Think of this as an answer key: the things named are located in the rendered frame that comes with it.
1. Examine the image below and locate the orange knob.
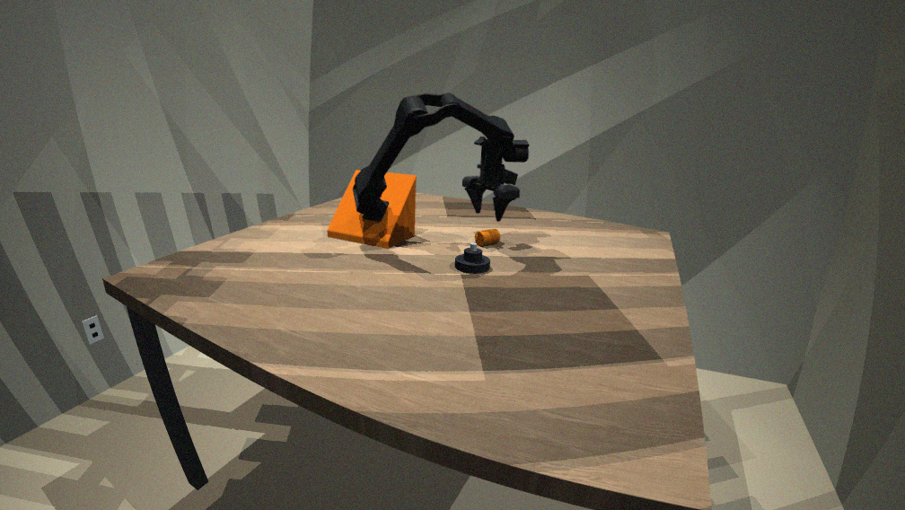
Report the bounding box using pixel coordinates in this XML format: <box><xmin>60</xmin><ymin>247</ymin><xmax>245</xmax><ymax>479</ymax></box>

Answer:
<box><xmin>475</xmin><ymin>229</ymin><xmax>501</xmax><ymax>246</ymax></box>

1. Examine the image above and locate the dark grey round pedestal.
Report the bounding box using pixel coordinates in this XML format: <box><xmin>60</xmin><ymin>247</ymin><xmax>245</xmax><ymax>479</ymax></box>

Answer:
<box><xmin>455</xmin><ymin>242</ymin><xmax>490</xmax><ymax>274</ymax></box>

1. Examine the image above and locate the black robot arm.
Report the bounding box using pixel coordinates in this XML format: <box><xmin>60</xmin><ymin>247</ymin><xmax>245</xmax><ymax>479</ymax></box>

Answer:
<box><xmin>352</xmin><ymin>93</ymin><xmax>529</xmax><ymax>222</ymax></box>

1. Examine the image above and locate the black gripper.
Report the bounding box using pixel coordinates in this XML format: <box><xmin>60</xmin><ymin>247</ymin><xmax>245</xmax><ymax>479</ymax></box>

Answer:
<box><xmin>462</xmin><ymin>162</ymin><xmax>520</xmax><ymax>221</ymax></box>

